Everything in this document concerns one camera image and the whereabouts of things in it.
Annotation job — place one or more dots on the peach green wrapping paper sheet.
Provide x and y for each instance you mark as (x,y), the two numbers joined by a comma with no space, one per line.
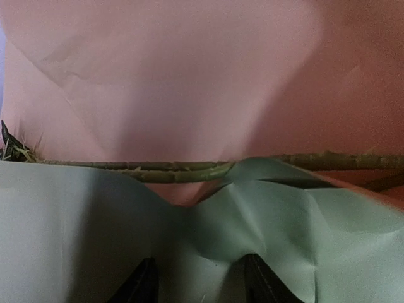
(199,81)

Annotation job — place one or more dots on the white rose stem bunch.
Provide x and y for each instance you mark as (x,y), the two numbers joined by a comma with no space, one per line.
(191,172)

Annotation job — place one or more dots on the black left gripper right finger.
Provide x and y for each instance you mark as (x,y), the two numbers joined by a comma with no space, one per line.
(262,285)

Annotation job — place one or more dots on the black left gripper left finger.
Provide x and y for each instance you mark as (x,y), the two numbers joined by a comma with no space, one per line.
(141,286)

